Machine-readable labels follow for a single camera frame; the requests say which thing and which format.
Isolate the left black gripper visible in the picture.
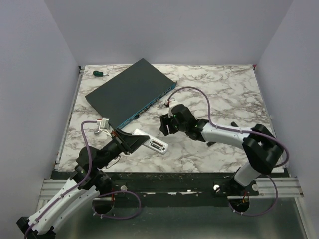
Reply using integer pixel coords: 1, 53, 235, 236
97, 128, 150, 170

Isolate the AAA battery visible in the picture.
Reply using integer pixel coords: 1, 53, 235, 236
151, 140, 165, 151

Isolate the white remote control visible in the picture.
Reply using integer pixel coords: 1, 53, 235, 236
133, 129, 168, 155

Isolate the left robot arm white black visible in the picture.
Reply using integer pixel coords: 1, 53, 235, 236
17, 129, 156, 239

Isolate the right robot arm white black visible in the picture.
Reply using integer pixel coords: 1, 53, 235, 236
159, 104, 284, 195

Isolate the black rectangular bar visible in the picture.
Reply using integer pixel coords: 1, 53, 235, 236
201, 123, 241, 147

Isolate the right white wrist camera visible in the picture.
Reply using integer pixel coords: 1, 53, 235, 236
164, 97, 179, 118

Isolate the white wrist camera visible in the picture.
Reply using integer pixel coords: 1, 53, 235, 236
97, 118, 110, 131
164, 97, 179, 118

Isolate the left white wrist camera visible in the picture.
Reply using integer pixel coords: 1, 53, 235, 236
97, 118, 110, 131

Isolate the dark network switch blue front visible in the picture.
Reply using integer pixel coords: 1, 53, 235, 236
85, 58, 177, 129

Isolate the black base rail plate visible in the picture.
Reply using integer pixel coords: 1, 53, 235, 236
47, 172, 295, 211

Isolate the green handled screwdriver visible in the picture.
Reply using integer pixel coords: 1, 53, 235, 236
93, 70, 109, 77

